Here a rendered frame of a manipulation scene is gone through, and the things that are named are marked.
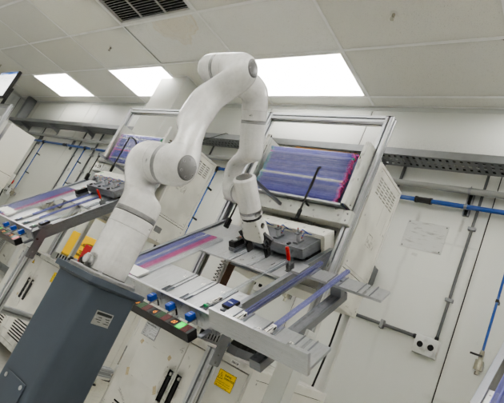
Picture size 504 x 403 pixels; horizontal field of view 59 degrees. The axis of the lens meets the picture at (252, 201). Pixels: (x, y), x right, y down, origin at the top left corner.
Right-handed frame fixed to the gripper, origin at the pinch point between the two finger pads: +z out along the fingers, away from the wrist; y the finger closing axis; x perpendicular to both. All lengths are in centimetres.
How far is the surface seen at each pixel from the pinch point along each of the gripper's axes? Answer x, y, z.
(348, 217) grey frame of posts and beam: -44.3, -13.1, 4.8
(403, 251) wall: -163, 20, 100
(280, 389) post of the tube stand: 38, -37, 16
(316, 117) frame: -88, 29, -25
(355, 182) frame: -55, -11, -7
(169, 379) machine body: 39, 27, 47
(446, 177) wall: -215, 8, 60
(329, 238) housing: -35.6, -8.0, 11.8
